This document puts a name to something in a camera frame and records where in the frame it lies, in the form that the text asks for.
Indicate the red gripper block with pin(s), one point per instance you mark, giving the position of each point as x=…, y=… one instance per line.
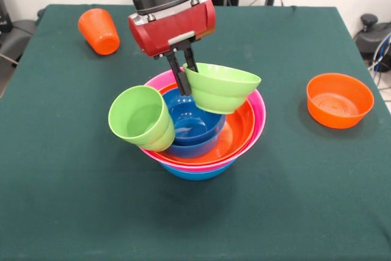
x=171, y=28

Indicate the small green bowl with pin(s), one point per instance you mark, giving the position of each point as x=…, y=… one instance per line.
x=220, y=90

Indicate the small dark blue bowl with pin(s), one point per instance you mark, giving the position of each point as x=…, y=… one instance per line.
x=195, y=126

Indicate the green cup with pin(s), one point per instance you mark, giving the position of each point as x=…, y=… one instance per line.
x=137, y=114

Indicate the small light blue bowl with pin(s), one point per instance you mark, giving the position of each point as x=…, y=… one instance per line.
x=195, y=151

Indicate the orange cup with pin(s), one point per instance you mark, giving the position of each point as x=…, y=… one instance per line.
x=100, y=31

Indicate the large orange bowl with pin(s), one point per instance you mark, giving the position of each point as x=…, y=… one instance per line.
x=241, y=132

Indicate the large pink bowl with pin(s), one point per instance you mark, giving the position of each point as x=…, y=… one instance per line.
x=259, y=114

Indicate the large blue bowl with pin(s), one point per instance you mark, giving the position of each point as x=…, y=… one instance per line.
x=195, y=175

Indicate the dark green tablecloth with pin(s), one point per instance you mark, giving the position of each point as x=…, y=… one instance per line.
x=76, y=181

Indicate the small orange bowl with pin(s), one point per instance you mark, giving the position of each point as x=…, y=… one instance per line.
x=336, y=117

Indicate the grey wheeled base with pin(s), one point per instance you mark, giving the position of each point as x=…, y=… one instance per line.
x=18, y=35
x=372, y=38

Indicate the black equipment box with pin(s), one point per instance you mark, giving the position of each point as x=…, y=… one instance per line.
x=4, y=16

